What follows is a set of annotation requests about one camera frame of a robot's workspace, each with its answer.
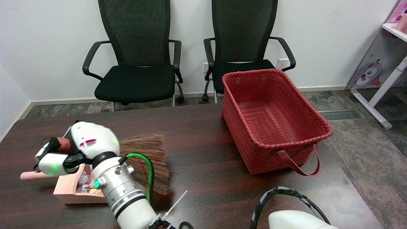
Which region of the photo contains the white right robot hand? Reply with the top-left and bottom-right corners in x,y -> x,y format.
33,120 -> 121,177

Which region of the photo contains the brown straw hand broom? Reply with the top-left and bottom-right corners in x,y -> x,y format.
48,134 -> 171,195

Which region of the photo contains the wooden dustpan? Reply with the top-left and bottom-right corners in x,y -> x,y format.
20,164 -> 108,204

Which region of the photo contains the black mesh office chair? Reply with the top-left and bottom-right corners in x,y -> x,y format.
203,0 -> 296,103
82,0 -> 185,112

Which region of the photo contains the red woven basket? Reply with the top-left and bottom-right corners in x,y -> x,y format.
222,68 -> 333,176

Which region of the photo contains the metal floor vent grille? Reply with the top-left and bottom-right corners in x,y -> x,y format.
317,109 -> 365,121

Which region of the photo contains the pink white children's desk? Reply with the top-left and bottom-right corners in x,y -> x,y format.
346,0 -> 407,129

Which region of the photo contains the pink plastic cup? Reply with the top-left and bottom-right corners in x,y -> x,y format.
396,14 -> 407,33

